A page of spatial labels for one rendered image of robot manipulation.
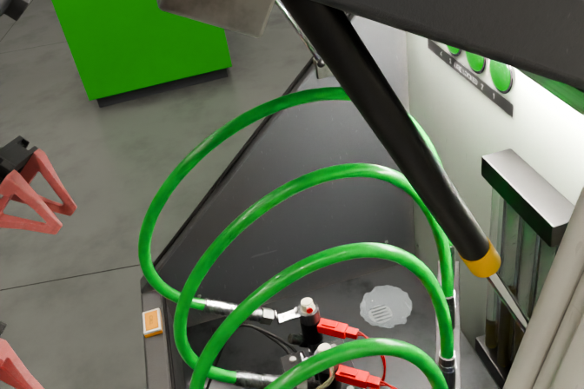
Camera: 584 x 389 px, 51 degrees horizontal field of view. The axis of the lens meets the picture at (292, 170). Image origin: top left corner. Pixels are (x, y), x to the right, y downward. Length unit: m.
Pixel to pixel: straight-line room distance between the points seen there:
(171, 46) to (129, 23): 0.29
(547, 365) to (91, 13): 3.71
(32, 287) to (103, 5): 1.80
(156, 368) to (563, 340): 0.77
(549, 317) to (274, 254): 0.85
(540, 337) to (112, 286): 2.42
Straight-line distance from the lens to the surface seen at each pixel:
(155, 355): 1.06
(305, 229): 1.14
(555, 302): 0.35
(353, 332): 0.82
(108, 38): 3.98
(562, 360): 0.36
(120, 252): 2.86
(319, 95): 0.64
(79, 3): 3.92
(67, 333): 2.60
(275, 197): 0.59
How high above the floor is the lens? 1.72
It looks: 34 degrees down
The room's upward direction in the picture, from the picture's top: 10 degrees counter-clockwise
